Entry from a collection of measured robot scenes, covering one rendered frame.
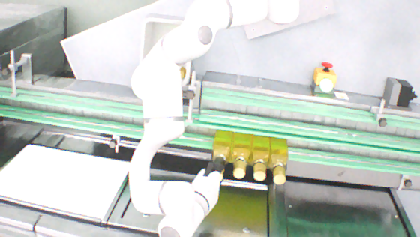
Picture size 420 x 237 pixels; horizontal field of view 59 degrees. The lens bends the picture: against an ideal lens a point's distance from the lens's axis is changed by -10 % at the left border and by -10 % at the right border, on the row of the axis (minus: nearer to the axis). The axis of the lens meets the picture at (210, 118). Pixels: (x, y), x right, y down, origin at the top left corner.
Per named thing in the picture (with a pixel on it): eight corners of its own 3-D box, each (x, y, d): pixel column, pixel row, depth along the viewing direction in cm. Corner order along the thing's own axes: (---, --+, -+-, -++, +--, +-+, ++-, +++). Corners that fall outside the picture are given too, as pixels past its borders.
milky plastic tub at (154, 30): (144, 73, 149) (138, 81, 141) (148, 13, 139) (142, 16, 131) (191, 79, 148) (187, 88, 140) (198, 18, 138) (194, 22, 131)
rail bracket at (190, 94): (188, 112, 138) (181, 127, 127) (193, 64, 132) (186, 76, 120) (197, 113, 138) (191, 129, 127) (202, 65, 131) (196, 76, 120)
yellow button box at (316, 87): (311, 85, 144) (313, 91, 137) (315, 64, 141) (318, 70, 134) (330, 88, 143) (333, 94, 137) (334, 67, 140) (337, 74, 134)
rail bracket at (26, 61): (31, 80, 151) (1, 100, 131) (30, 39, 144) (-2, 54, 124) (41, 81, 151) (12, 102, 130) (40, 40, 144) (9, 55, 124)
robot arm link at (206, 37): (204, 3, 102) (152, 12, 95) (232, -14, 90) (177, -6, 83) (218, 55, 103) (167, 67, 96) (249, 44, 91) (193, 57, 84)
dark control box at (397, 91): (382, 96, 142) (388, 104, 134) (387, 76, 139) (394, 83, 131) (401, 100, 142) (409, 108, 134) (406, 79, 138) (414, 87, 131)
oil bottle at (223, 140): (216, 134, 141) (209, 166, 122) (217, 119, 139) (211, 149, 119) (232, 136, 141) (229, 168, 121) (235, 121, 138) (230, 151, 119)
